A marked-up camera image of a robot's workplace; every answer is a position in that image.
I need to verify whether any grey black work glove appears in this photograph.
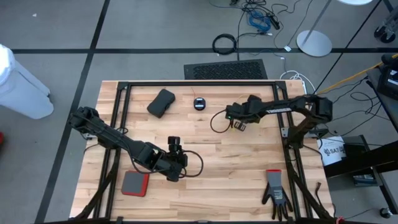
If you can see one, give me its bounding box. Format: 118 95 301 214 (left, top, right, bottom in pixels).
261 169 294 222

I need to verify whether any white printed sheet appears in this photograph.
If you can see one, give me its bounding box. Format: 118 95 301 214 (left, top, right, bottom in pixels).
317 136 347 167

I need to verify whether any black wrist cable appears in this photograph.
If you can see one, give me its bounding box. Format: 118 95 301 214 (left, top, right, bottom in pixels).
179 149 205 179
210 110 233 134

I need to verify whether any round pedestal stand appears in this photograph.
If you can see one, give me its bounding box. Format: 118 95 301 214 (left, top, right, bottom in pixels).
295 0 374 57

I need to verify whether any yellow extension cord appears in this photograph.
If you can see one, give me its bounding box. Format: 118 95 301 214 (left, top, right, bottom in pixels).
313 53 398 96

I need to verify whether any red and grey block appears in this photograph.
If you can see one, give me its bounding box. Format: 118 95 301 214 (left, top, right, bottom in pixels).
121 170 150 197

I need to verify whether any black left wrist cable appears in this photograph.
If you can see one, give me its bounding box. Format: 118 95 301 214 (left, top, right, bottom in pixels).
179 149 205 179

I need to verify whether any coiled black cable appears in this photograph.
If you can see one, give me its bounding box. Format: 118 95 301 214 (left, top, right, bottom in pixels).
211 33 238 56

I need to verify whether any blue floor cable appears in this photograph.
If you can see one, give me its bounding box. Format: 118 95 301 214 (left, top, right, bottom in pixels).
247 11 272 32

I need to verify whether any white bagged trash bin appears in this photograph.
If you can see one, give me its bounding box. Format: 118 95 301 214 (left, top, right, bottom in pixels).
0 43 54 120

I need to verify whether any black power strip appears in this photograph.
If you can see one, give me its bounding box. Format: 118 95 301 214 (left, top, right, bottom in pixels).
267 14 281 31

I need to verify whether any white floor cable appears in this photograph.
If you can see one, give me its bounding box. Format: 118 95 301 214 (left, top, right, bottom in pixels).
279 70 317 98

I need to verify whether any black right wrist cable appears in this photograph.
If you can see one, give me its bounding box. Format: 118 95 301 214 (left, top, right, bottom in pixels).
210 110 233 134

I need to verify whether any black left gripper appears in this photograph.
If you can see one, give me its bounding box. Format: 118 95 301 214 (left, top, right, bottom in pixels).
155 136 189 183

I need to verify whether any black floor vent grate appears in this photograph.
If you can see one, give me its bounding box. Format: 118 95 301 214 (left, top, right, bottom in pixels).
183 58 268 80

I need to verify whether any black spool one tape strip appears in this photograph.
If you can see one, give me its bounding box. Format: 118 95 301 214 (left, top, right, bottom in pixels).
193 96 207 111

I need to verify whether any black low equipment cart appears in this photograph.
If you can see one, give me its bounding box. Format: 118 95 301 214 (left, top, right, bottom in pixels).
323 133 398 215

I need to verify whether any black side desk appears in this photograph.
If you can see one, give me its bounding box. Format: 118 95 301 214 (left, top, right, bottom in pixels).
366 53 398 131

